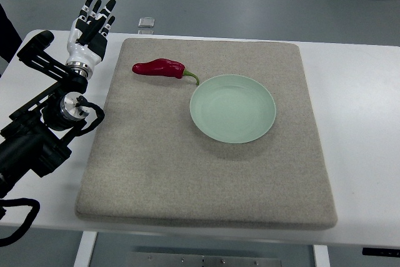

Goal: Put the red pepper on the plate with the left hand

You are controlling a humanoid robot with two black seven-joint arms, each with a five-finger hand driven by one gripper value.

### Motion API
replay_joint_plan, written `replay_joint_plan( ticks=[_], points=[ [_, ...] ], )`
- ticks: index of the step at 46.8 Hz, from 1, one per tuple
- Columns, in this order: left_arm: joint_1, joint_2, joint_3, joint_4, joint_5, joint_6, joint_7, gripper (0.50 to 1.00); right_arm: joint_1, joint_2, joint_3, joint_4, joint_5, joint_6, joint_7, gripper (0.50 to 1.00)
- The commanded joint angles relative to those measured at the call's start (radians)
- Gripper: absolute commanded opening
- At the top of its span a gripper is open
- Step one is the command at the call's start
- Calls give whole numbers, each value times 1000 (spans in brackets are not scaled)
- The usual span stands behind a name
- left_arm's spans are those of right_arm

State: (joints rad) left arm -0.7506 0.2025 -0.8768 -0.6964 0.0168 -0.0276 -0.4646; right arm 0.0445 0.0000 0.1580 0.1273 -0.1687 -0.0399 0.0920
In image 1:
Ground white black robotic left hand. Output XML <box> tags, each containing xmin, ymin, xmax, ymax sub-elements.
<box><xmin>66</xmin><ymin>0</ymin><xmax>116</xmax><ymax>79</ymax></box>

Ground red pepper with green stem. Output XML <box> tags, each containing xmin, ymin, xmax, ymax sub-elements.
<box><xmin>132</xmin><ymin>58</ymin><xmax>200</xmax><ymax>86</ymax></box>

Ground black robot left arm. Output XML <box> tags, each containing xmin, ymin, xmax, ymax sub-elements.
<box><xmin>1</xmin><ymin>31</ymin><xmax>104</xmax><ymax>246</ymax></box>

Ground light green plate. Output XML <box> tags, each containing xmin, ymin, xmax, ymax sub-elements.
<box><xmin>189</xmin><ymin>74</ymin><xmax>277</xmax><ymax>144</ymax></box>

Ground small clear plastic box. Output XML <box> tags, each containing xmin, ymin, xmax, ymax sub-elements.
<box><xmin>138</xmin><ymin>17</ymin><xmax>155</xmax><ymax>28</ymax></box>

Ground beige felt mat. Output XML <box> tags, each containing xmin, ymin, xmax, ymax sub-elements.
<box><xmin>75</xmin><ymin>38</ymin><xmax>338</xmax><ymax>230</ymax></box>

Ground black table control panel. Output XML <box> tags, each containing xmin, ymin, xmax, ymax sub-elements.
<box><xmin>362</xmin><ymin>248</ymin><xmax>400</xmax><ymax>258</ymax></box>

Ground grey metal base plate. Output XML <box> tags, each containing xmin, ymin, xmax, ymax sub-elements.
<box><xmin>125</xmin><ymin>252</ymin><xmax>282</xmax><ymax>267</ymax></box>

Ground white table frame legs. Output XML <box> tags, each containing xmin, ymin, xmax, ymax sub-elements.
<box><xmin>73</xmin><ymin>231</ymin><xmax>331</xmax><ymax>267</ymax></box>

